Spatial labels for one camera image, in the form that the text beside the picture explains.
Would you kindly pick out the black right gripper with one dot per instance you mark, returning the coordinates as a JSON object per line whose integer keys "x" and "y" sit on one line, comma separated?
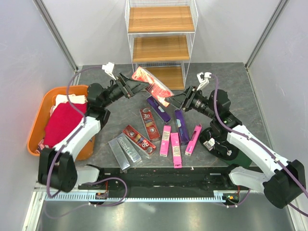
{"x": 191, "y": 93}

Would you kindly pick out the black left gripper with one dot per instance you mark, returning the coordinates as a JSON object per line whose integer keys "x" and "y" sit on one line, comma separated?
{"x": 134, "y": 86}

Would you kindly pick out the purple toothpaste box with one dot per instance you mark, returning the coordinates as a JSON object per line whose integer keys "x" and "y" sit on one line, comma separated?
{"x": 181, "y": 127}
{"x": 158, "y": 109}

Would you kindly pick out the large red toothpaste box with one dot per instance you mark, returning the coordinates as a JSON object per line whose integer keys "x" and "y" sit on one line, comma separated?
{"x": 156, "y": 88}

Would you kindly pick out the red 3D toothpaste box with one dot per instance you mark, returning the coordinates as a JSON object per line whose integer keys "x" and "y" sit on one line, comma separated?
{"x": 149, "y": 124}
{"x": 139, "y": 140}

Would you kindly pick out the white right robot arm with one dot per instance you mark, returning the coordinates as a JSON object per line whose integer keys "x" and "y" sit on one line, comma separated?
{"x": 280, "y": 180}

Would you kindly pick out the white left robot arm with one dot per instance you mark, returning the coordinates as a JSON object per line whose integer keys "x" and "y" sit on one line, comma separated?
{"x": 57, "y": 164}

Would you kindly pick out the pink toothpaste box right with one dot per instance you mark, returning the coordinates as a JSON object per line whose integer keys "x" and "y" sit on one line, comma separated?
{"x": 192, "y": 143}

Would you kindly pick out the pink toothpaste box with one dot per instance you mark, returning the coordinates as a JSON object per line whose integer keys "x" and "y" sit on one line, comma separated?
{"x": 165, "y": 141}
{"x": 192, "y": 143}
{"x": 176, "y": 150}

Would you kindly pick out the pink toothpaste box middle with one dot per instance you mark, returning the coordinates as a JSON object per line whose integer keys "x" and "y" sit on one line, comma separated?
{"x": 176, "y": 150}

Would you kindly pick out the pink toothpaste box left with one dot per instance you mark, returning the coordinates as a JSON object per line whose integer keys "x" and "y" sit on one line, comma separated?
{"x": 165, "y": 141}

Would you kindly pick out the dark green round bin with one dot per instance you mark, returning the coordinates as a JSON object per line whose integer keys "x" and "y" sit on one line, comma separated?
{"x": 222, "y": 149}

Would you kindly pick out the silver Protefix toothpaste box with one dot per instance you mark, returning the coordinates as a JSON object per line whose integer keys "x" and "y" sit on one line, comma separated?
{"x": 128, "y": 148}

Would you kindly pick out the white cloth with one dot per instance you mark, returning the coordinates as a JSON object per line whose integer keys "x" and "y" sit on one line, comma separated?
{"x": 79, "y": 99}

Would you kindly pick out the red cloth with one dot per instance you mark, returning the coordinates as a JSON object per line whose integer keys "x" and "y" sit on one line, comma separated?
{"x": 62, "y": 122}

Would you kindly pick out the silver plain toothpaste box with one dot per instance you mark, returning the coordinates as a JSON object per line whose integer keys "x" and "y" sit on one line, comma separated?
{"x": 119, "y": 154}

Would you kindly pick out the orange plastic basket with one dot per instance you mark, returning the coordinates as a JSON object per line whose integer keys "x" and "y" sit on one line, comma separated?
{"x": 38, "y": 130}

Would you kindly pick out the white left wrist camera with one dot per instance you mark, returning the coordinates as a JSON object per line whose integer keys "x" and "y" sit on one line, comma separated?
{"x": 108, "y": 68}

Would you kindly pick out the white wire wooden shelf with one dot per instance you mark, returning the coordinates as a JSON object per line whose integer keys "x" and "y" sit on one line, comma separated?
{"x": 161, "y": 36}

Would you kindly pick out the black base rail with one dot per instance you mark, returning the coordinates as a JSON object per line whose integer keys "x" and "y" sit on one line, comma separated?
{"x": 203, "y": 178}

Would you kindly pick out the grey slotted cable duct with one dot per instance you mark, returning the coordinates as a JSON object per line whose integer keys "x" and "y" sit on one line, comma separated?
{"x": 217, "y": 197}

